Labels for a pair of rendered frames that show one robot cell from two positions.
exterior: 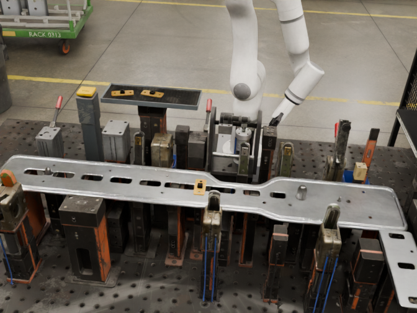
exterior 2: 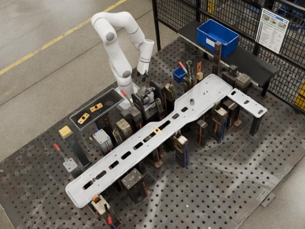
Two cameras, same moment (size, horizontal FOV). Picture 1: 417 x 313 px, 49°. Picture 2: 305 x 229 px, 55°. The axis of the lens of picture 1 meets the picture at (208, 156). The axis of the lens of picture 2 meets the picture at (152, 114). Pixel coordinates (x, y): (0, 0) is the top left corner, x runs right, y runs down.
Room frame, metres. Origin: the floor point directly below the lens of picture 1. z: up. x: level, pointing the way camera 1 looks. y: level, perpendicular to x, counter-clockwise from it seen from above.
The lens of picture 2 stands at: (0.35, 0.70, 2.71)
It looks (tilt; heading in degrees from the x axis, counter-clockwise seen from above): 54 degrees down; 323
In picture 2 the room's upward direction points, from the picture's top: 10 degrees counter-clockwise
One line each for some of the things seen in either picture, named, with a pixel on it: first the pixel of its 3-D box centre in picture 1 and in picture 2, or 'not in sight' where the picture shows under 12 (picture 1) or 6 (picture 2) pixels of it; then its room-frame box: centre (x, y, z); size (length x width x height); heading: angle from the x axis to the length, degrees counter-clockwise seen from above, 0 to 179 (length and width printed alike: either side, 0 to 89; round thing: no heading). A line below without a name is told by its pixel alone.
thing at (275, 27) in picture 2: not in sight; (271, 31); (1.04, -0.98, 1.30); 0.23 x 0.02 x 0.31; 175
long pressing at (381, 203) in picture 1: (193, 189); (155, 133); (1.22, 0.05, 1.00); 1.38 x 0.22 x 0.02; 85
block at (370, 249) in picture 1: (360, 279); (228, 115); (0.99, -0.50, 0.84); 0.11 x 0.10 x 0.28; 175
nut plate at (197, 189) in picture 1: (200, 185); (156, 130); (1.22, 0.02, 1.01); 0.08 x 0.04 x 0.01; 176
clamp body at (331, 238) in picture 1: (320, 272); (218, 124); (0.98, -0.36, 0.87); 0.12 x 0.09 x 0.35; 175
